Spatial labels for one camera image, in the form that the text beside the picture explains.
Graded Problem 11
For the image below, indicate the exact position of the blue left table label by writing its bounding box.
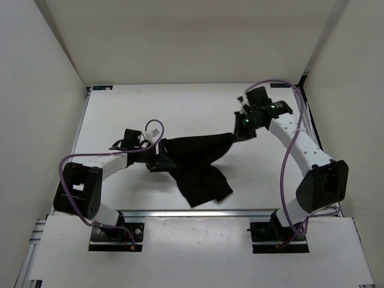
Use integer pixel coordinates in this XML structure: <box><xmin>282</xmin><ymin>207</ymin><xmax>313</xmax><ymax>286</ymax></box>
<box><xmin>92</xmin><ymin>85</ymin><xmax>113</xmax><ymax>91</ymax></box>

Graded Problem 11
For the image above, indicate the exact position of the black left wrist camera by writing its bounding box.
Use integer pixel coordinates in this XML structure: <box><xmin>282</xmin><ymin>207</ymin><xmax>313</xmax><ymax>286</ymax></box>
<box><xmin>109</xmin><ymin>129</ymin><xmax>142</xmax><ymax>151</ymax></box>

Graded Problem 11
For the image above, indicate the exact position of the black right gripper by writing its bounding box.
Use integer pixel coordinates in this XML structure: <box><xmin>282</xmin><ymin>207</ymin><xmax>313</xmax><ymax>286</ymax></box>
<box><xmin>230</xmin><ymin>110</ymin><xmax>263</xmax><ymax>143</ymax></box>

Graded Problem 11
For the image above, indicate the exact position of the white front cover board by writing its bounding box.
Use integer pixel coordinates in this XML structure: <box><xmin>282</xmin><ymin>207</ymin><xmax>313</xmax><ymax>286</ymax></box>
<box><xmin>30</xmin><ymin>216</ymin><xmax>373</xmax><ymax>287</ymax></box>

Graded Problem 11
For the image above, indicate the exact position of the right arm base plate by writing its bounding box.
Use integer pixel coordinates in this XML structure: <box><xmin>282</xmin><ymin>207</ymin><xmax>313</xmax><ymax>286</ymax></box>
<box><xmin>247</xmin><ymin>222</ymin><xmax>310</xmax><ymax>254</ymax></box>

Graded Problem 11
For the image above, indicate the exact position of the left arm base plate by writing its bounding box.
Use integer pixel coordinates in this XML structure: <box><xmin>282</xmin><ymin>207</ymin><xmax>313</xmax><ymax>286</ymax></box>
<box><xmin>88</xmin><ymin>222</ymin><xmax>145</xmax><ymax>252</ymax></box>

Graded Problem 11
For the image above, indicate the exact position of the blue right table label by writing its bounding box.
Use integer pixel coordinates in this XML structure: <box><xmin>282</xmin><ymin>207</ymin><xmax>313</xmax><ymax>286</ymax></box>
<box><xmin>270</xmin><ymin>83</ymin><xmax>291</xmax><ymax>88</ymax></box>

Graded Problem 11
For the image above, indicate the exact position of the black skirt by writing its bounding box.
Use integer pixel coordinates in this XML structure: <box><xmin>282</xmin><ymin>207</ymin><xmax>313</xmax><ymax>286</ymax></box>
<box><xmin>161</xmin><ymin>133</ymin><xmax>235</xmax><ymax>208</ymax></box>

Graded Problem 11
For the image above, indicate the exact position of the blue table label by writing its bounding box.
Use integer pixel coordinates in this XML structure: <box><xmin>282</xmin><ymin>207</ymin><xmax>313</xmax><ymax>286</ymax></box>
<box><xmin>92</xmin><ymin>85</ymin><xmax>113</xmax><ymax>91</ymax></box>
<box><xmin>270</xmin><ymin>83</ymin><xmax>291</xmax><ymax>88</ymax></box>

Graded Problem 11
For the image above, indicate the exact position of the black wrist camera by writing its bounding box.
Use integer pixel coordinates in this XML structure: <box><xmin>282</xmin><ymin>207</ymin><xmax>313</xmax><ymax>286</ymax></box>
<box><xmin>237</xmin><ymin>86</ymin><xmax>272</xmax><ymax>110</ymax></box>
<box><xmin>109</xmin><ymin>129</ymin><xmax>142</xmax><ymax>151</ymax></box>

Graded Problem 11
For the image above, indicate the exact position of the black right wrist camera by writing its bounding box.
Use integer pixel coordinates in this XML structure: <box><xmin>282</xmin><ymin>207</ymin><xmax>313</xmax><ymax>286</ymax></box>
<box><xmin>237</xmin><ymin>86</ymin><xmax>272</xmax><ymax>110</ymax></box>

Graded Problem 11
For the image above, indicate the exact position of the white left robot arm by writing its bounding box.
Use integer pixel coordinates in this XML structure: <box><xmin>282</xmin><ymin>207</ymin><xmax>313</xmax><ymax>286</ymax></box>
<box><xmin>53</xmin><ymin>140</ymin><xmax>176</xmax><ymax>240</ymax></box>

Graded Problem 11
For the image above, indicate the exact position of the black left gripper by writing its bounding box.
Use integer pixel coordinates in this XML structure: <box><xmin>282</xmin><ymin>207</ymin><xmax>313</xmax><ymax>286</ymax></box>
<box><xmin>134</xmin><ymin>141</ymin><xmax>176</xmax><ymax>172</ymax></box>

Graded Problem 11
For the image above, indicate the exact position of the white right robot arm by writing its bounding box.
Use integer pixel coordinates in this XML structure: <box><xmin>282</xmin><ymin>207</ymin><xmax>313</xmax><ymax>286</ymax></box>
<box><xmin>235</xmin><ymin>97</ymin><xmax>349</xmax><ymax>240</ymax></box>

